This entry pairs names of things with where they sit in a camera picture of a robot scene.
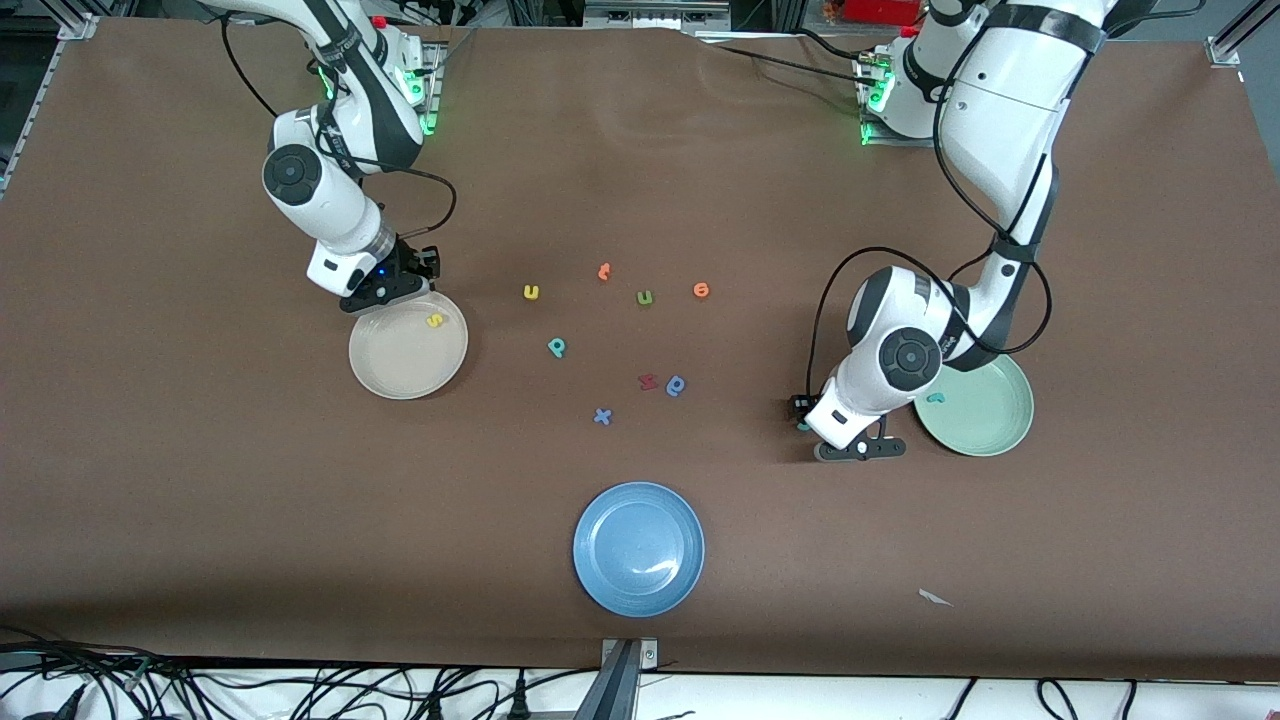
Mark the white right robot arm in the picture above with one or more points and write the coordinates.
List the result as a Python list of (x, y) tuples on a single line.
[(300, 180)]

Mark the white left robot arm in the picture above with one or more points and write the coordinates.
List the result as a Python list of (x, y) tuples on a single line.
[(1000, 100)]

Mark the beige round plate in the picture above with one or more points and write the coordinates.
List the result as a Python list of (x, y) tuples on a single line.
[(400, 360)]

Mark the blue foam letter q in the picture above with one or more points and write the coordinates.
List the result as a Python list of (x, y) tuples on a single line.
[(680, 390)]

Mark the green round plate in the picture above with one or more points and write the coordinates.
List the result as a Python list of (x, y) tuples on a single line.
[(980, 420)]

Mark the white paper scrap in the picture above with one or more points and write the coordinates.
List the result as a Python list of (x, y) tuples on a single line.
[(935, 598)]

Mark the blue round plate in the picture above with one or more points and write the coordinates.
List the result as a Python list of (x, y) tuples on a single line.
[(638, 550)]

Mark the grey metal box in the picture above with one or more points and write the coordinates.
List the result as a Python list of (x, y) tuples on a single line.
[(655, 15)]

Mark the aluminium table corner profile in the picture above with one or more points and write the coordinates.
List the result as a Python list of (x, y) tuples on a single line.
[(78, 27), (1225, 50)]

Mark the red box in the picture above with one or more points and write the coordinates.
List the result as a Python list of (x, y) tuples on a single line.
[(880, 10)]

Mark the black floor plug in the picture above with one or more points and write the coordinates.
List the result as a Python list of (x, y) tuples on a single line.
[(520, 700)]

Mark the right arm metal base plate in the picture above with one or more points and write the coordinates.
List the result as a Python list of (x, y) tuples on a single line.
[(436, 60)]

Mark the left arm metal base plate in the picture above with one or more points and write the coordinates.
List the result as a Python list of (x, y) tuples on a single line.
[(885, 140)]

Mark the grey metal camera post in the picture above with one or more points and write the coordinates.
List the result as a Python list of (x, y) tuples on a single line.
[(620, 690)]

